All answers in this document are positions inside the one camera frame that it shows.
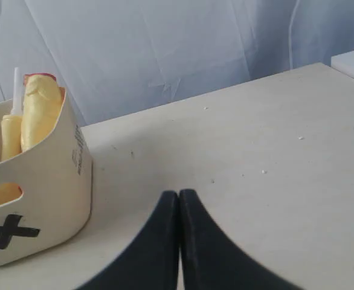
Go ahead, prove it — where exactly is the headless yellow rubber chicken body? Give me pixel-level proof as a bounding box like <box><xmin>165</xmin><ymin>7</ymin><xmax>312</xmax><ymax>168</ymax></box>
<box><xmin>0</xmin><ymin>73</ymin><xmax>65</xmax><ymax>205</ymax></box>

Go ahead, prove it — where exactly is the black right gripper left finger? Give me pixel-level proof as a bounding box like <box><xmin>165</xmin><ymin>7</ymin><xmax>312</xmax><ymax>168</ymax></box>
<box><xmin>79</xmin><ymin>191</ymin><xmax>179</xmax><ymax>289</ymax></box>

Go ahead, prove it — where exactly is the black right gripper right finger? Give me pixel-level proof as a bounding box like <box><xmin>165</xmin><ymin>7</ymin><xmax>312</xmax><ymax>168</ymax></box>
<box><xmin>179</xmin><ymin>189</ymin><xmax>289</xmax><ymax>289</ymax></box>

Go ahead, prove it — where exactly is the cream bin marked X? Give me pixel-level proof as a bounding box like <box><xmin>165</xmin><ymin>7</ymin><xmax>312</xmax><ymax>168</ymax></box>
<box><xmin>0</xmin><ymin>100</ymin><xmax>92</xmax><ymax>266</ymax></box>

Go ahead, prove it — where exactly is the chicken head neck white tube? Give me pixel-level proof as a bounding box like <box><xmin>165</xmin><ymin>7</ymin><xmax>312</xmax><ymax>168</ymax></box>
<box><xmin>1</xmin><ymin>67</ymin><xmax>24</xmax><ymax>161</ymax></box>

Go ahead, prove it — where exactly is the blue backdrop cloth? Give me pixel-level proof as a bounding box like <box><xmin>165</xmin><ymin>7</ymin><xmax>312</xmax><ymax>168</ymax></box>
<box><xmin>0</xmin><ymin>1</ymin><xmax>354</xmax><ymax>124</ymax></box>

